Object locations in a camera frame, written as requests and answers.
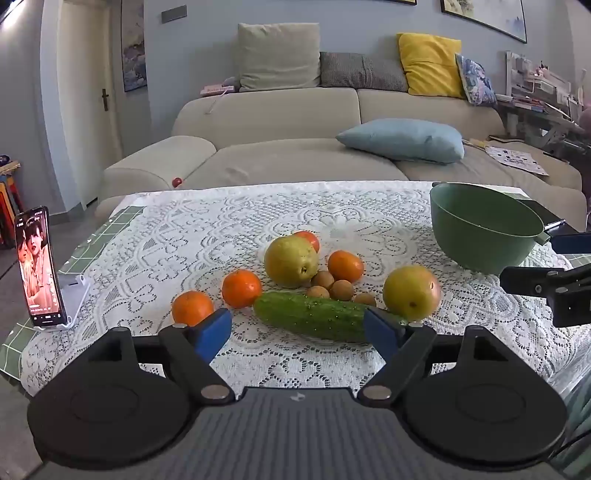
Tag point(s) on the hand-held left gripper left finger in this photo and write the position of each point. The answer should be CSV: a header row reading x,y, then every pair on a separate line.
x,y
214,330

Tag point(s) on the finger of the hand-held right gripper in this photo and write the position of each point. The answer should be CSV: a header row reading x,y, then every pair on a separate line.
x,y
570,243
526,279

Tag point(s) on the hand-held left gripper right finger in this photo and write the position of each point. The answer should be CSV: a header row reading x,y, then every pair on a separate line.
x,y
381,330

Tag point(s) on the orange tangerine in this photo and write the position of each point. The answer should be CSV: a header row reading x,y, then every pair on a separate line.
x,y
241,288
345,266
311,239
191,308

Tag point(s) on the brown longan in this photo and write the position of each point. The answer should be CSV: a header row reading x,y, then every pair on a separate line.
x,y
318,292
342,289
364,300

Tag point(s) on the yellow green pear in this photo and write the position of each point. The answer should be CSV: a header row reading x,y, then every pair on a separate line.
x,y
412,291
292,261

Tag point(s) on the green plastic bowl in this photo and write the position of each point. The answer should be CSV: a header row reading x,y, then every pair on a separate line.
x,y
475,244

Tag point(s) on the green cucumber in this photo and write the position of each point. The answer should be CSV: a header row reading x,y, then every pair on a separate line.
x,y
314,316

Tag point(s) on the small brown kiwi fruits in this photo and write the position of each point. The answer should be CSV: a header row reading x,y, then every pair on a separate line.
x,y
322,279

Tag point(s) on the black notebook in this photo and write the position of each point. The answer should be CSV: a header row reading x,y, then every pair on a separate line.
x,y
545,213

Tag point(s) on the white lace tablecloth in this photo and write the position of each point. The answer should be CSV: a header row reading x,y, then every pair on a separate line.
x,y
184,240

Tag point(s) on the cluttered study desk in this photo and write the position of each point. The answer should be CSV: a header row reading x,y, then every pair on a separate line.
x,y
545,115

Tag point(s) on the thin yellow book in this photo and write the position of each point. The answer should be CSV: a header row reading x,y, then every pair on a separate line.
x,y
475,144

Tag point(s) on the white phone stand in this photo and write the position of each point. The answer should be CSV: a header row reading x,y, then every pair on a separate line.
x,y
75,295

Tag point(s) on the beige sofa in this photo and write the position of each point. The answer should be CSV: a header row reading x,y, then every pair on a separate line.
x,y
277,161

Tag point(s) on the blue floral pillow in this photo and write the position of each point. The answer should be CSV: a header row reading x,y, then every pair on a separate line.
x,y
478,81

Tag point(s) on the light blue pillow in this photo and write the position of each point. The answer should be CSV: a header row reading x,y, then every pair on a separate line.
x,y
401,138

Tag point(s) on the smartphone with lit screen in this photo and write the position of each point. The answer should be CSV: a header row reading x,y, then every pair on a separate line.
x,y
37,267

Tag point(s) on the yellow pillow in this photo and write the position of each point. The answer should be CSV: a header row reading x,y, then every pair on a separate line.
x,y
429,64

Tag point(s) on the wide framed landscape painting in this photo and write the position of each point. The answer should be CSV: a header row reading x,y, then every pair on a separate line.
x,y
498,18

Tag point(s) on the pink flat case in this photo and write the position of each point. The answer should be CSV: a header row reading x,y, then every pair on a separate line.
x,y
217,90

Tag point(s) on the stack of colourful stools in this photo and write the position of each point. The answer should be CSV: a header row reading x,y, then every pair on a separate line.
x,y
9,203

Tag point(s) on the grey checked pillow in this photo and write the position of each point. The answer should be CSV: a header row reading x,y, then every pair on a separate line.
x,y
360,71

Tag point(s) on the white door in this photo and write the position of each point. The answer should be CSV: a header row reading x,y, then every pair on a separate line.
x,y
87,92

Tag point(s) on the beige pillow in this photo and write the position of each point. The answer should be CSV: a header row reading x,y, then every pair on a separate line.
x,y
277,55

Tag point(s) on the blue wall poster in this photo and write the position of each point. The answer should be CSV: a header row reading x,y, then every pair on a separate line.
x,y
134,46

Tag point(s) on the black wall panel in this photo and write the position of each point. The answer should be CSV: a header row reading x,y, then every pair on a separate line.
x,y
174,13

